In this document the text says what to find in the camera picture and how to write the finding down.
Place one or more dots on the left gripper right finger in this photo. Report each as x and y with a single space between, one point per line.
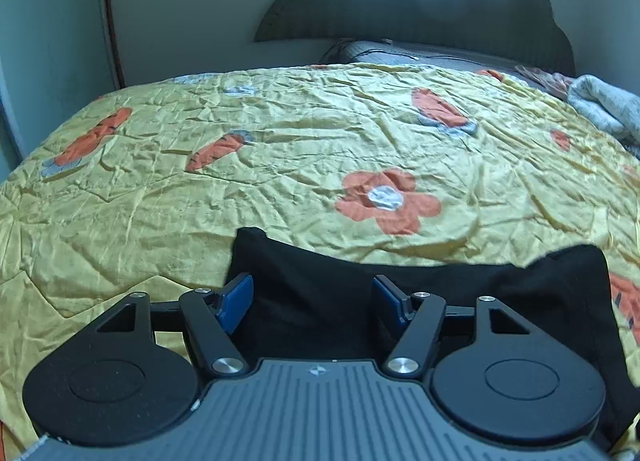
420 311

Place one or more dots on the black pants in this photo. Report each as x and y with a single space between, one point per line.
311 306

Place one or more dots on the glass wardrobe door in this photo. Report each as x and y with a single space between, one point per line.
56 56

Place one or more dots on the yellow floral quilt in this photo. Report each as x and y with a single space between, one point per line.
145 188

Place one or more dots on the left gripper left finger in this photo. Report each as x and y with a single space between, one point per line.
227 305

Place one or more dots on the white crumpled blanket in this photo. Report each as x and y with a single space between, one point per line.
612 110

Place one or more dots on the dark scalloped headboard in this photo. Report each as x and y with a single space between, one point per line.
524 31

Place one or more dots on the grey striped pillow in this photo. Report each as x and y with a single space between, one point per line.
346 51

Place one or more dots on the pink patterned cloth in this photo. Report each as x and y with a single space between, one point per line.
555 84

